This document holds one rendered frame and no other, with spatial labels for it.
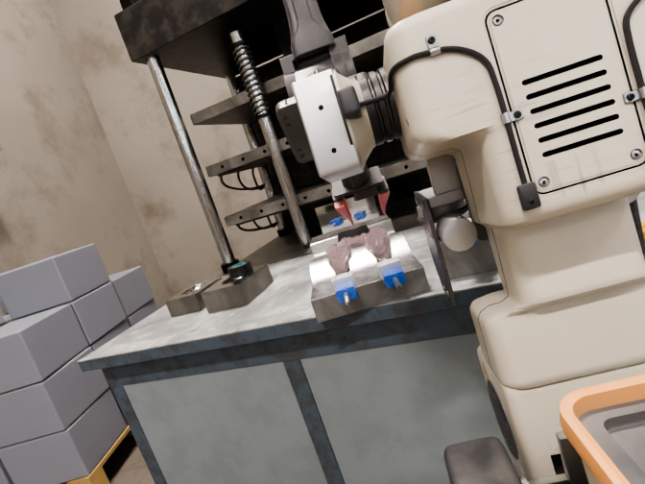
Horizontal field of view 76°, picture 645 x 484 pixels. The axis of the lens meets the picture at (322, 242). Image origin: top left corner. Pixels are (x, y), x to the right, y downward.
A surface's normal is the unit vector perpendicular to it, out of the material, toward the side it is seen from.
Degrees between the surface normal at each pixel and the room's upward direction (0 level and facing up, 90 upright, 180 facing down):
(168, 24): 90
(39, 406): 90
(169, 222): 90
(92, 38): 90
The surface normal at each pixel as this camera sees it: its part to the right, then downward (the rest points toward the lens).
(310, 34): -0.13, 0.07
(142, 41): -0.29, 0.27
